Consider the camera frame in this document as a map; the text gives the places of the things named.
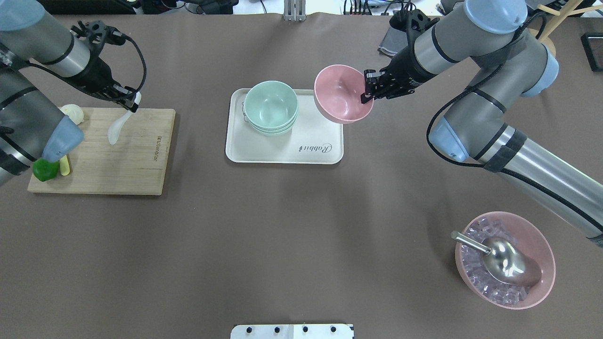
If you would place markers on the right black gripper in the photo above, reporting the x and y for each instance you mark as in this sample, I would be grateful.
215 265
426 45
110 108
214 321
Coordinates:
404 67

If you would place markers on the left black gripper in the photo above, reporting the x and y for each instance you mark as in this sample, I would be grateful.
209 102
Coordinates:
97 76

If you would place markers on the white ceramic spoon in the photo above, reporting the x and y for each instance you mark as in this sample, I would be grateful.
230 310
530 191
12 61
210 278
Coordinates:
116 127

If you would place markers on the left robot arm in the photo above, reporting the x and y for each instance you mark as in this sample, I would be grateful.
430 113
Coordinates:
32 125

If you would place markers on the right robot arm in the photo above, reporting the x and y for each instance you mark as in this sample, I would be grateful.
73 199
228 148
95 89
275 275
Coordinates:
513 64

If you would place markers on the green bowl stack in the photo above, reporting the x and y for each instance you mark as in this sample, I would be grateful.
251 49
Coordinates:
271 107

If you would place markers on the pink bowl with ice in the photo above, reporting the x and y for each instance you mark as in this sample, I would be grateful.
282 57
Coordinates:
527 239

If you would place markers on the grey folded cloth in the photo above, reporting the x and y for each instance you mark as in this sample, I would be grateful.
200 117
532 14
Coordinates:
394 41

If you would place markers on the white toy steamed bun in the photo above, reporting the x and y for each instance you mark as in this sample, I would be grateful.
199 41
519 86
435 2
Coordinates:
74 112

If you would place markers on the bamboo cutting board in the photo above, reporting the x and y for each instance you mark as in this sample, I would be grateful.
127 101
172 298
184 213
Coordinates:
135 165

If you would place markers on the white serving tray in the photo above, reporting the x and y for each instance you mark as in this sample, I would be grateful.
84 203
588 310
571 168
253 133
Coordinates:
313 139

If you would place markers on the yellow plastic knife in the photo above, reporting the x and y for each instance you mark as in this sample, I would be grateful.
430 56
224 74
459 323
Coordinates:
64 166

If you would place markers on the green toy lime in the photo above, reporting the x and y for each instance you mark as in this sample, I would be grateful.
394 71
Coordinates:
44 170

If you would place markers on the wooden mug tree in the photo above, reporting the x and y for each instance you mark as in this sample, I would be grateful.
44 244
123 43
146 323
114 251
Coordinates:
568 8

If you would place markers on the metal ice scoop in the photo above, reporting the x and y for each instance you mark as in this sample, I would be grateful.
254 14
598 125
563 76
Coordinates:
503 261

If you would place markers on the white calibration plate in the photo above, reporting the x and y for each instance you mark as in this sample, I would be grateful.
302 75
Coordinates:
293 331

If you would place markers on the aluminium frame post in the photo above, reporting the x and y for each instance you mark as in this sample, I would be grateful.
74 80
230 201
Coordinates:
294 10

